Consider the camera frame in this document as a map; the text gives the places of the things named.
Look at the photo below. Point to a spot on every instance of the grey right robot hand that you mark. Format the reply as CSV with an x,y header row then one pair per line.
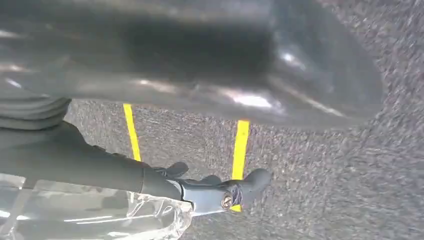
x,y
198,49

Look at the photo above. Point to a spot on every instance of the clear plastic sheet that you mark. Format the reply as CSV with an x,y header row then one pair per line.
x,y
82,215

